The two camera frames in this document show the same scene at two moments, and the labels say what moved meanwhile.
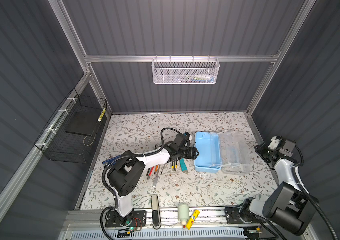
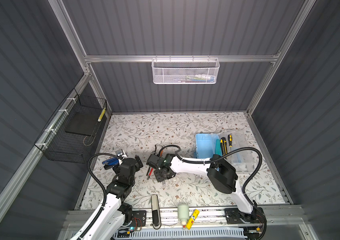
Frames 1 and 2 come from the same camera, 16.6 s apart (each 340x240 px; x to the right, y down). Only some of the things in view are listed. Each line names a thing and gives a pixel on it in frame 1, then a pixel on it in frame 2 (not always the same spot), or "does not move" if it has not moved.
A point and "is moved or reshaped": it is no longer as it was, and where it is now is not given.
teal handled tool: x=183 y=166 is moved or reshaped
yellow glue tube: x=192 y=219 does not move
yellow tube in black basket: x=101 y=114 does not move
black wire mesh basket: x=69 y=135 does not move
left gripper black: x=192 y=153 → x=138 y=164
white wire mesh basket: x=198 y=70 does not move
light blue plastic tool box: x=227 y=151 does not move
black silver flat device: x=156 y=217 does not move
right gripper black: x=260 y=150 → x=157 y=178
